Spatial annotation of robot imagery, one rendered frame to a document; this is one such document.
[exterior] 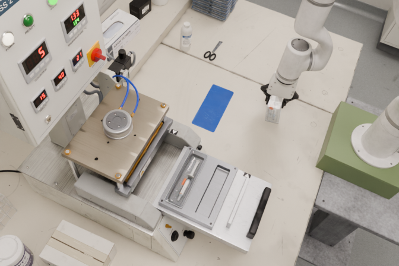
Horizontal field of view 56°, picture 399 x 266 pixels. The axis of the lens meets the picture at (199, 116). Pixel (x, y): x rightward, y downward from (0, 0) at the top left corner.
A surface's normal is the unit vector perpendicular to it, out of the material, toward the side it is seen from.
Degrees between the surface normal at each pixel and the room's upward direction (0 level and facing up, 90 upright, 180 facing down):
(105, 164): 0
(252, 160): 0
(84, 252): 1
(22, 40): 90
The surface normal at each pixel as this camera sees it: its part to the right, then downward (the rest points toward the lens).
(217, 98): 0.09, -0.57
